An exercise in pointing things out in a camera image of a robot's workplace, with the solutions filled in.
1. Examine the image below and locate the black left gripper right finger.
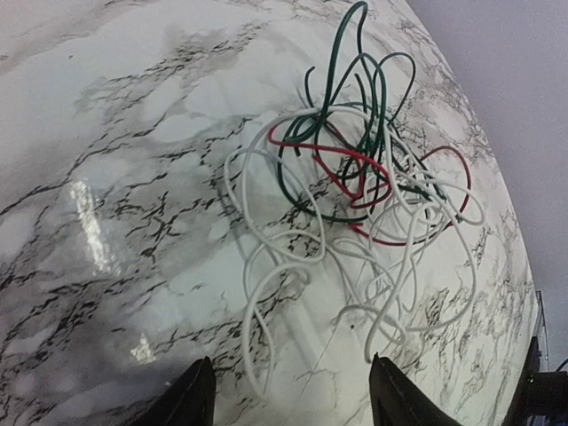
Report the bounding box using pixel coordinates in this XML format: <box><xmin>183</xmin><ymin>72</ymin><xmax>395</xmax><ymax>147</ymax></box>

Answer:
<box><xmin>369</xmin><ymin>353</ymin><xmax>460</xmax><ymax>426</ymax></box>

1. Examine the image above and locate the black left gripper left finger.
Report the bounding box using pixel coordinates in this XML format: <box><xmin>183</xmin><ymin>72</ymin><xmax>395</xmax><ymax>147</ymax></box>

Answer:
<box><xmin>140</xmin><ymin>357</ymin><xmax>217</xmax><ymax>426</ymax></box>

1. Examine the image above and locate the white cable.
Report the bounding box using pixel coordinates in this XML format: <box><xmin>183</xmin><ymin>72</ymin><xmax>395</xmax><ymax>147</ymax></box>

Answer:
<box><xmin>224</xmin><ymin>104</ymin><xmax>485</xmax><ymax>396</ymax></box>

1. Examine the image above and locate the dark green cable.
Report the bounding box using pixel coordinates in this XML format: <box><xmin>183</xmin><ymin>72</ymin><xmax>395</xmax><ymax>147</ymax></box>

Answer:
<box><xmin>277</xmin><ymin>0</ymin><xmax>446</xmax><ymax>224</ymax></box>

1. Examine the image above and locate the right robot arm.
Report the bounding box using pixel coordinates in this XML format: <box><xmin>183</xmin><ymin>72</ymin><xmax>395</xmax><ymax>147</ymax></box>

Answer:
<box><xmin>502</xmin><ymin>336</ymin><xmax>567</xmax><ymax>425</ymax></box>

